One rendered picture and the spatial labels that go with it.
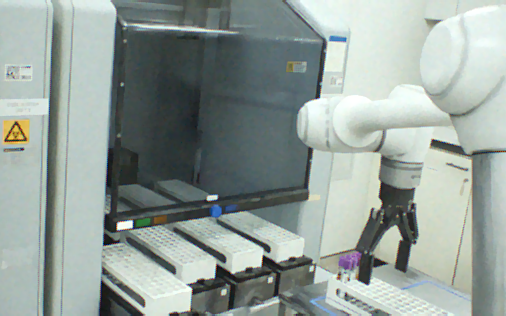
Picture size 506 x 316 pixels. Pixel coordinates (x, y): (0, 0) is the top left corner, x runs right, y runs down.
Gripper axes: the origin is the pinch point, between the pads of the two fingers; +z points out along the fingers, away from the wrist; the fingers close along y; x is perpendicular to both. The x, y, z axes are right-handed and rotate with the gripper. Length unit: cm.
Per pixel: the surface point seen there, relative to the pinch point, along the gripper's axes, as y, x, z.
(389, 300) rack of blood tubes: -1.1, -3.6, 5.2
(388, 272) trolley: 23.8, 14.3, 10.9
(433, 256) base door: 191, 97, 69
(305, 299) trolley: -8.2, 14.3, 10.9
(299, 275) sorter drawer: 7.1, 30.6, 14.6
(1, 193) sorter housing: -70, 40, -14
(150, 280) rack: -40, 32, 6
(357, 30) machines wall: 162, 149, -47
